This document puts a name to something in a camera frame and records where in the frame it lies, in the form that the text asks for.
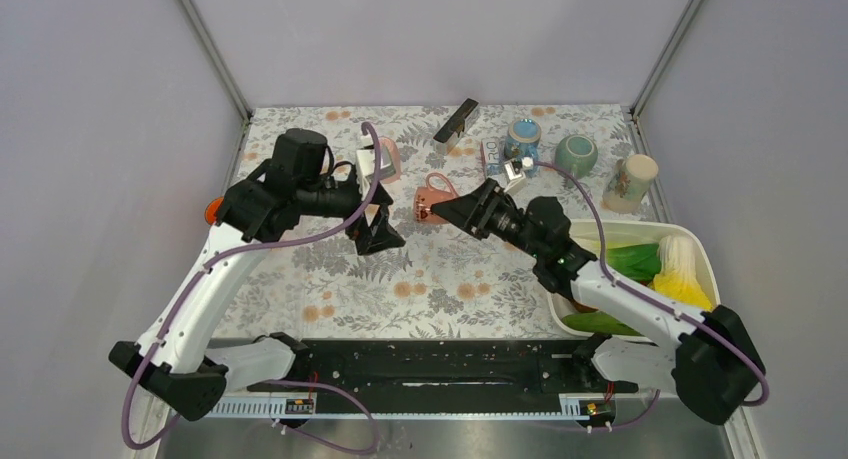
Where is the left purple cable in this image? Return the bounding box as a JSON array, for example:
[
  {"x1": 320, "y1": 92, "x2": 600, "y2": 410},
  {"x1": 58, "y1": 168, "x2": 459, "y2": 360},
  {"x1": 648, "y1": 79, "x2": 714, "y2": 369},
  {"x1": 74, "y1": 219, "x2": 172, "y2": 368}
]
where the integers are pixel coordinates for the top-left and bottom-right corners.
[{"x1": 121, "y1": 121, "x2": 382, "y2": 457}]

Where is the green bok choy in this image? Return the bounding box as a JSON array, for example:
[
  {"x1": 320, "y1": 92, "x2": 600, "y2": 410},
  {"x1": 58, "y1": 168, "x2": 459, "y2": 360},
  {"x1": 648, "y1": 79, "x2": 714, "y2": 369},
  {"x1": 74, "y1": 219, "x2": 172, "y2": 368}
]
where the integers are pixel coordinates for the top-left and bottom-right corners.
[{"x1": 604, "y1": 243, "x2": 662, "y2": 285}]

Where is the pink dotted mug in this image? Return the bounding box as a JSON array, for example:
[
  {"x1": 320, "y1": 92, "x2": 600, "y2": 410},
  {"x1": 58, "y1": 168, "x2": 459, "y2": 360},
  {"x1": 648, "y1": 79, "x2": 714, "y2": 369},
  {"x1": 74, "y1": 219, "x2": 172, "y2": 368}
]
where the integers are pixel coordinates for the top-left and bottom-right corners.
[{"x1": 412, "y1": 172, "x2": 459, "y2": 225}]

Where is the white slotted cable duct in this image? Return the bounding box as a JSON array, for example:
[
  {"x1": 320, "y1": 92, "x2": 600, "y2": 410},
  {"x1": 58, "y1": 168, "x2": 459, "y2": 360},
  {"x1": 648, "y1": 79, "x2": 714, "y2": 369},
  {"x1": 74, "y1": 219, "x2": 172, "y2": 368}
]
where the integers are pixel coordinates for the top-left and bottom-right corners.
[{"x1": 207, "y1": 393, "x2": 617, "y2": 421}]

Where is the large orange mug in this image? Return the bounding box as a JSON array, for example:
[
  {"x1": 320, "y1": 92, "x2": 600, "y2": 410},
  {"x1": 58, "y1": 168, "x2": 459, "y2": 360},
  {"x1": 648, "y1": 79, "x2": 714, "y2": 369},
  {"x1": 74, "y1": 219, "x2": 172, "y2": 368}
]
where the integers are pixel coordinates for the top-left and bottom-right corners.
[{"x1": 204, "y1": 196, "x2": 223, "y2": 225}]

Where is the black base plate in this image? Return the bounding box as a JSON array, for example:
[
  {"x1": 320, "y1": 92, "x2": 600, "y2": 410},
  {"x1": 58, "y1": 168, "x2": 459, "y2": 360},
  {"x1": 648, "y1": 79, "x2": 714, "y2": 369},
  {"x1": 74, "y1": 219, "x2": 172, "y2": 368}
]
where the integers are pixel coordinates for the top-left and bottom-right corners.
[{"x1": 287, "y1": 339, "x2": 610, "y2": 408}]

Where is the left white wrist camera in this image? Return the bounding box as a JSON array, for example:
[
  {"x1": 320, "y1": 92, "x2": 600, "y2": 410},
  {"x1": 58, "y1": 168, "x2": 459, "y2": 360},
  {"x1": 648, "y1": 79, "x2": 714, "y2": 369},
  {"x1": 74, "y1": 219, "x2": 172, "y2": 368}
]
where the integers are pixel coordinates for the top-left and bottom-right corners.
[{"x1": 355, "y1": 148, "x2": 380, "y2": 198}]

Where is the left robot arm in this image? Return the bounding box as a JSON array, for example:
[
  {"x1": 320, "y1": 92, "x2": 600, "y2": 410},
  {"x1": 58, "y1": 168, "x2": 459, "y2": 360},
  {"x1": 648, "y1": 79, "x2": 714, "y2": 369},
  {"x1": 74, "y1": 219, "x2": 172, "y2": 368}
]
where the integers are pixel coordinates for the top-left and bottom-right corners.
[{"x1": 109, "y1": 123, "x2": 404, "y2": 421}]

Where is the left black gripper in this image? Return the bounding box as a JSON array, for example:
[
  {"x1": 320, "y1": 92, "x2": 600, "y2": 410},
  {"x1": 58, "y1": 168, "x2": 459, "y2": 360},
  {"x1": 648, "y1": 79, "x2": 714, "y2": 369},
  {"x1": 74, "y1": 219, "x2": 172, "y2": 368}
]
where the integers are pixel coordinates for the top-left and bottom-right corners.
[{"x1": 298, "y1": 174, "x2": 406, "y2": 253}]

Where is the yellow napa cabbage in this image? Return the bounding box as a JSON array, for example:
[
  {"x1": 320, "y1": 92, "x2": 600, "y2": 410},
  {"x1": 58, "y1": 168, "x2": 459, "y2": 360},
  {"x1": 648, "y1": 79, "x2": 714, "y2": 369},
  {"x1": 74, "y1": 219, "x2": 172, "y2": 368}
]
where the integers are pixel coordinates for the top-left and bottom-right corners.
[{"x1": 652, "y1": 235, "x2": 714, "y2": 311}]

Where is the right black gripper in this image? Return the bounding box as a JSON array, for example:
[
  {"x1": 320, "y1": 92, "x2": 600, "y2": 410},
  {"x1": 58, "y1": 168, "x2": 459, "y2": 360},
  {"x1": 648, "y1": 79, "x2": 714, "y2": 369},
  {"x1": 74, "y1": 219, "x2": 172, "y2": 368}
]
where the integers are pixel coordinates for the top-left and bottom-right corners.
[{"x1": 431, "y1": 176, "x2": 545, "y2": 258}]

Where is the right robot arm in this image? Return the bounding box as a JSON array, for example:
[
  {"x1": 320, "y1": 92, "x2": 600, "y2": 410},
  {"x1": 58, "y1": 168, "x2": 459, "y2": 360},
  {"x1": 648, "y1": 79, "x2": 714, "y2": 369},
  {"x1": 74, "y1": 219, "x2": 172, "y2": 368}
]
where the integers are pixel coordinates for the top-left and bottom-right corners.
[{"x1": 430, "y1": 179, "x2": 770, "y2": 425}]

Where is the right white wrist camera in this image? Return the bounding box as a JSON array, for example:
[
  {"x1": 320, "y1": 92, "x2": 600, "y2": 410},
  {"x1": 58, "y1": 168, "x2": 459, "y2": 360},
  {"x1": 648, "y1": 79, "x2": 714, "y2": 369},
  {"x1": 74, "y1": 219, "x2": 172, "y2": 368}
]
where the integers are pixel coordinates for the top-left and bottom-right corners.
[{"x1": 503, "y1": 156, "x2": 536, "y2": 195}]

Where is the white red toothpaste box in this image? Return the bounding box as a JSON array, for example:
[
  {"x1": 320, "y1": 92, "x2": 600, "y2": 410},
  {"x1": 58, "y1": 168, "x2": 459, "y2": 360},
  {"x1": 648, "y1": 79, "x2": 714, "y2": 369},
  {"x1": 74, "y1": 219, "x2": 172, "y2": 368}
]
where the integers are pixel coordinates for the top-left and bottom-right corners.
[{"x1": 480, "y1": 139, "x2": 504, "y2": 178}]

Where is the green cucumber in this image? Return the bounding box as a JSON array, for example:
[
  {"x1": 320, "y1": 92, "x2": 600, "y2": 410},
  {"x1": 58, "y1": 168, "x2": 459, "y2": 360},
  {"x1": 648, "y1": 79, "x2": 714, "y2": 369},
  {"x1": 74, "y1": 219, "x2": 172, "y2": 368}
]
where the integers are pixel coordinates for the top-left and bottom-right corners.
[{"x1": 561, "y1": 311, "x2": 640, "y2": 337}]

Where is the light pink cup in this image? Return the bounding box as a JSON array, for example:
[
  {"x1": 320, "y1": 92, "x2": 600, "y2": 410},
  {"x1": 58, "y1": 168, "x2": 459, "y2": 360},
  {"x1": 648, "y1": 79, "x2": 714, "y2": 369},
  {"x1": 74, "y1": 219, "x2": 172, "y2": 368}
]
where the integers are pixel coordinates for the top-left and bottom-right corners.
[{"x1": 380, "y1": 137, "x2": 402, "y2": 184}]

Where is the floral tablecloth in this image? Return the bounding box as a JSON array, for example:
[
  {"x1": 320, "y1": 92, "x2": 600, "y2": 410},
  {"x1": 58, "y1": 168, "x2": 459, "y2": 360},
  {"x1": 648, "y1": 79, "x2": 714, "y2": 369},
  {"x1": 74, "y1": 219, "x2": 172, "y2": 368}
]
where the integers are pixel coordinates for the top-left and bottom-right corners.
[{"x1": 214, "y1": 104, "x2": 635, "y2": 339}]

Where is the blue butterfly mug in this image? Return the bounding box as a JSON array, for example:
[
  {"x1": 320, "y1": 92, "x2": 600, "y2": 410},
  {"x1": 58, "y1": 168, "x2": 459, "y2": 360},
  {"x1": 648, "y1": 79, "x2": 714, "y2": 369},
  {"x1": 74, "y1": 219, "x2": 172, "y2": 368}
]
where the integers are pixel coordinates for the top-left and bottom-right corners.
[{"x1": 502, "y1": 118, "x2": 541, "y2": 160}]

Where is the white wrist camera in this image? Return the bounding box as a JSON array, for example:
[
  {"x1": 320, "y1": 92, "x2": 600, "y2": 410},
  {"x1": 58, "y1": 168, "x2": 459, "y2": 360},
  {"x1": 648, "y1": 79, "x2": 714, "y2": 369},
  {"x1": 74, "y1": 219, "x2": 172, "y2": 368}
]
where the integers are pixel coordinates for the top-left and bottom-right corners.
[
  {"x1": 355, "y1": 148, "x2": 380, "y2": 198},
  {"x1": 503, "y1": 156, "x2": 536, "y2": 195}
]

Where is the cream painted mug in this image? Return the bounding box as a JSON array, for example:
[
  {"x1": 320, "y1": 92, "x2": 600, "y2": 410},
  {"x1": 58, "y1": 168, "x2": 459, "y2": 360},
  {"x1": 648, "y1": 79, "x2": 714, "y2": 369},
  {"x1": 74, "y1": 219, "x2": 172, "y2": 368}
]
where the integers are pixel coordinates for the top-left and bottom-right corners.
[{"x1": 602, "y1": 154, "x2": 659, "y2": 214}]

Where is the white plastic basin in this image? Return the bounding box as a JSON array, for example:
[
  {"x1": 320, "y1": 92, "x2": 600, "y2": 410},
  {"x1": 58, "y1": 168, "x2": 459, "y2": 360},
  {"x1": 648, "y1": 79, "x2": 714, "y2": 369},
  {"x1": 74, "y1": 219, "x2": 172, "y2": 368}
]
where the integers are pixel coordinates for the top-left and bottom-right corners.
[{"x1": 543, "y1": 219, "x2": 724, "y2": 346}]

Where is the green glazed mug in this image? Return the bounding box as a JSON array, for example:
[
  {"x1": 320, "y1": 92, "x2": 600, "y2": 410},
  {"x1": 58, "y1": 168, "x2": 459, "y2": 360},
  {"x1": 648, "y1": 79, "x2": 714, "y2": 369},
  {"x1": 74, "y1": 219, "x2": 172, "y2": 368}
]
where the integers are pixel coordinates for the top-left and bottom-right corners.
[{"x1": 553, "y1": 134, "x2": 599, "y2": 179}]

